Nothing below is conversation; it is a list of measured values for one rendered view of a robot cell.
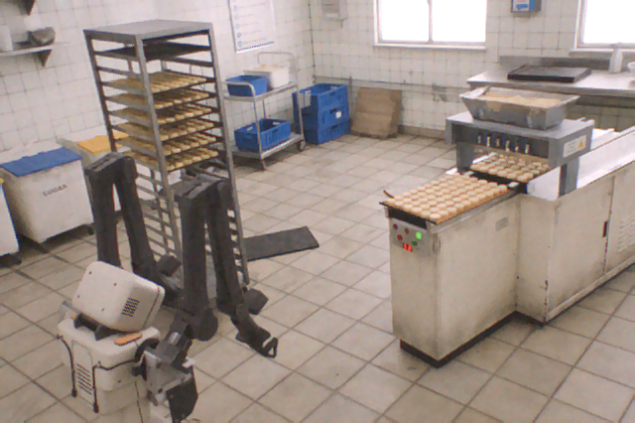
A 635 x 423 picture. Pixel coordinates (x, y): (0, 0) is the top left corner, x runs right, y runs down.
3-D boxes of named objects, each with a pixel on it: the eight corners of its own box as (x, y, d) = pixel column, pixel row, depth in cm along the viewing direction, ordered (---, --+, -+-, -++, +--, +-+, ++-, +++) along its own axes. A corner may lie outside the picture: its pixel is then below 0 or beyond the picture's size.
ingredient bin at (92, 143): (112, 228, 557) (92, 146, 527) (76, 213, 598) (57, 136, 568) (164, 209, 592) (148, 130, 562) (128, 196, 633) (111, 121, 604)
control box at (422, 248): (395, 241, 331) (394, 217, 325) (430, 255, 313) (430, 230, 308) (390, 243, 329) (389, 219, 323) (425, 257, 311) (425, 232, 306)
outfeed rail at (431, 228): (633, 134, 417) (634, 124, 415) (638, 135, 415) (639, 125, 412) (426, 233, 305) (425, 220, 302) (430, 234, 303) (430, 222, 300)
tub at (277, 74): (261, 81, 721) (259, 64, 713) (293, 82, 699) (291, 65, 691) (242, 87, 694) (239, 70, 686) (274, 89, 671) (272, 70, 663)
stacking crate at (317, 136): (327, 129, 806) (326, 113, 799) (350, 133, 780) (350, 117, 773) (295, 141, 767) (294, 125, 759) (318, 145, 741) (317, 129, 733)
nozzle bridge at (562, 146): (478, 158, 400) (479, 106, 387) (587, 183, 347) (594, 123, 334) (444, 172, 381) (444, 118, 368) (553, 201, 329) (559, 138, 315)
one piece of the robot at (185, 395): (164, 436, 184) (152, 375, 176) (111, 400, 201) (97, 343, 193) (206, 404, 195) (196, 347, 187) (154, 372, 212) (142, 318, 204)
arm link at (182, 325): (166, 333, 171) (178, 339, 167) (186, 300, 174) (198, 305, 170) (186, 345, 177) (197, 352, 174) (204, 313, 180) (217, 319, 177)
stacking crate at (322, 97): (322, 98, 791) (321, 82, 783) (348, 100, 767) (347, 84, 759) (293, 109, 749) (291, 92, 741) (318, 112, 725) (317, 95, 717)
